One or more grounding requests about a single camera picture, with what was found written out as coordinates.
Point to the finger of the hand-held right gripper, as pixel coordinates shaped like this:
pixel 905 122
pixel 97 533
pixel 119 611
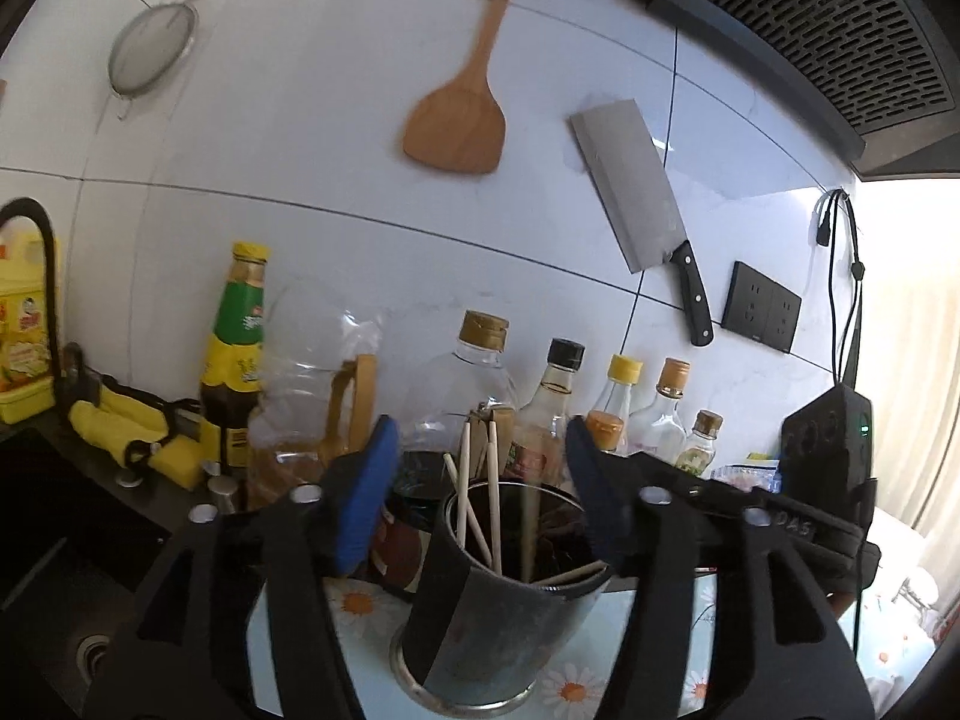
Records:
pixel 705 481

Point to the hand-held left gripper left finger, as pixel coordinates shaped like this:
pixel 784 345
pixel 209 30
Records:
pixel 367 499

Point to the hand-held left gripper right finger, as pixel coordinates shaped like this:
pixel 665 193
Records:
pixel 592 499

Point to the bunch of wooden chopsticks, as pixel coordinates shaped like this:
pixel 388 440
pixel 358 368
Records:
pixel 495 502

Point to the dark metal utensil holder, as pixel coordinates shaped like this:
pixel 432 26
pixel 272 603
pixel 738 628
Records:
pixel 487 637

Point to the green label oil bottle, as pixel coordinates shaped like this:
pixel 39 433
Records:
pixel 701 450

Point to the clear seasoning bag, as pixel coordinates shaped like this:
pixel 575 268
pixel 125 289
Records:
pixel 742 477

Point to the dark sauce bottle gold cap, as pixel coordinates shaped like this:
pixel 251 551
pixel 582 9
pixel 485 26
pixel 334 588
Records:
pixel 606 431

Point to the red label bottle gold cap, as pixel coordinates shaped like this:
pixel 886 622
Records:
pixel 667 420

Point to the white curtain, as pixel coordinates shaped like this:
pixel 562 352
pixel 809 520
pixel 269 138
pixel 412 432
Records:
pixel 907 390

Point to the black cap sauce bottle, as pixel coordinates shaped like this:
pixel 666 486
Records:
pixel 551 405

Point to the clear plastic jug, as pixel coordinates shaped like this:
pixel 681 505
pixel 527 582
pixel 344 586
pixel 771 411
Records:
pixel 300 390

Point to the clear bottle yellow cap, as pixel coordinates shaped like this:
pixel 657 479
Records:
pixel 624 371

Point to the metal sink knob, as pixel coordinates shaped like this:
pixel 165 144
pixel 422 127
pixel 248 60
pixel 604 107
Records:
pixel 223 491

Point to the large clear bottle gold cap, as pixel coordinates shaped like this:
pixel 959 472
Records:
pixel 465 390

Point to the blue daisy print tablecloth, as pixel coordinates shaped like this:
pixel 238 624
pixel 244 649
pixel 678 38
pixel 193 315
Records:
pixel 577 664

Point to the green yellow label sauce bottle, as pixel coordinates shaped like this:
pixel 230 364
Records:
pixel 234 360

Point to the yellow cleaning cloth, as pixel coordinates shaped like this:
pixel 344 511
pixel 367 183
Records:
pixel 112 420

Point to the black sink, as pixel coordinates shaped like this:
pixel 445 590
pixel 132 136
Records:
pixel 52 540

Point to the yellow dish soap bottle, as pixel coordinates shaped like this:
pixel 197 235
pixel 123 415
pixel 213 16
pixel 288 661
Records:
pixel 22 345

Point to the wooden spatula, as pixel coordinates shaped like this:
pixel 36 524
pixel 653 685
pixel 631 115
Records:
pixel 457 127

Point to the black faucet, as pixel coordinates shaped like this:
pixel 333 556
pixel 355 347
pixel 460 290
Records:
pixel 45 240

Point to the black range hood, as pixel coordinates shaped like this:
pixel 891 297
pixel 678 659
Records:
pixel 825 22

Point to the metal mesh strainer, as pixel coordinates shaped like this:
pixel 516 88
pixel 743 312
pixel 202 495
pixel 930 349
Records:
pixel 150 45

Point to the black wall socket panel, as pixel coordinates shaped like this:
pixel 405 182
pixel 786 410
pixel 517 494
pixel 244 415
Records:
pixel 761 307

